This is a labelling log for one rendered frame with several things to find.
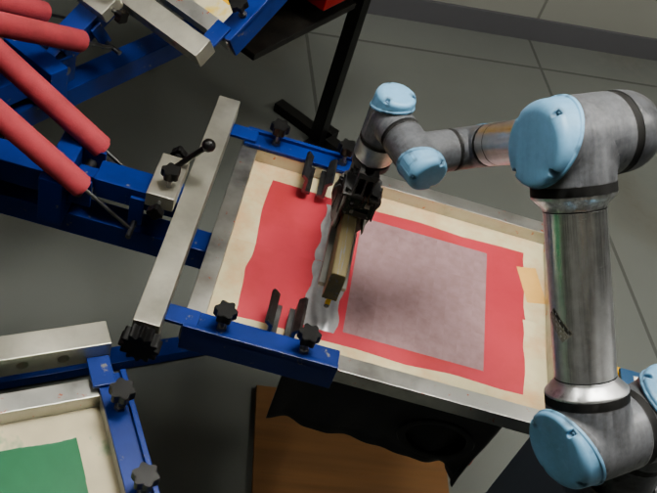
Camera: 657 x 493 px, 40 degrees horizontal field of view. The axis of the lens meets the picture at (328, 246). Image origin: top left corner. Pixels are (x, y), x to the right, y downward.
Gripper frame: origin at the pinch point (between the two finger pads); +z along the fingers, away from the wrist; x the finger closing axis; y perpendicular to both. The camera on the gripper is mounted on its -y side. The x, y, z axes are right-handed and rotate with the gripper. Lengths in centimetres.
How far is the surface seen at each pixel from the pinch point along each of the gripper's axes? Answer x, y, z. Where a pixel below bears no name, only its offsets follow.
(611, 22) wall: 127, -293, 91
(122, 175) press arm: -46.3, -0.2, 4.8
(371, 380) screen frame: 11.6, 29.0, 10.7
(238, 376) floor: -11, -34, 109
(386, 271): 12.3, -2.9, 13.5
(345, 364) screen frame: 6.2, 27.2, 10.2
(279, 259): -10.9, 2.4, 13.5
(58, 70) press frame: -69, -25, 4
